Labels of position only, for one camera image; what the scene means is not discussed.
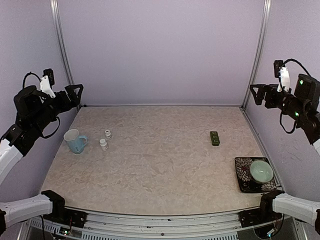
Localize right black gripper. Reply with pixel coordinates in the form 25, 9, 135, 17
250, 83, 307, 122

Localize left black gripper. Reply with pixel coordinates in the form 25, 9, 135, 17
31, 84, 83, 133

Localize green weekly pill organizer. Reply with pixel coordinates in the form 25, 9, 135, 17
210, 131, 220, 146

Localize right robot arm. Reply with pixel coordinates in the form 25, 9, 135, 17
249, 74, 320, 232

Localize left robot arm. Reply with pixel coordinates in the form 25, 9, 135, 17
0, 84, 84, 233

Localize light blue mug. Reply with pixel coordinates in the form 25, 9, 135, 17
63, 129, 88, 154

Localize white pill bottle rear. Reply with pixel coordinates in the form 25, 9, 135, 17
104, 129, 112, 140

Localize black floral square plate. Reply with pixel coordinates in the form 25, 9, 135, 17
234, 157, 277, 194

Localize pale green bowl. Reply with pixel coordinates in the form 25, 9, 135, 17
249, 160, 274, 183

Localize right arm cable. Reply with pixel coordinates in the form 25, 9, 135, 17
279, 58, 313, 134

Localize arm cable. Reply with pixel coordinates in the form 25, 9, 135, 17
22, 71, 61, 139
279, 58, 313, 134

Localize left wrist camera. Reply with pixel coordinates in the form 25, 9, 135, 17
40, 68, 56, 99

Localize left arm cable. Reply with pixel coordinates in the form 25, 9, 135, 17
22, 71, 61, 139

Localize right aluminium frame post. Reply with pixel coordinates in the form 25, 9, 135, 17
241, 0, 272, 111

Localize aluminium frame post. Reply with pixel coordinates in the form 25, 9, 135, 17
241, 0, 272, 111
49, 0, 81, 110

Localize left aluminium frame post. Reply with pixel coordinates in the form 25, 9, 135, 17
49, 0, 81, 110

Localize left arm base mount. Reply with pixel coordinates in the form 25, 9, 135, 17
43, 208, 88, 229

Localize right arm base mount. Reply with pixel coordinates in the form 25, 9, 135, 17
238, 207, 283, 228

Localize front aluminium rail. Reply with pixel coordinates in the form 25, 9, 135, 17
23, 211, 301, 240

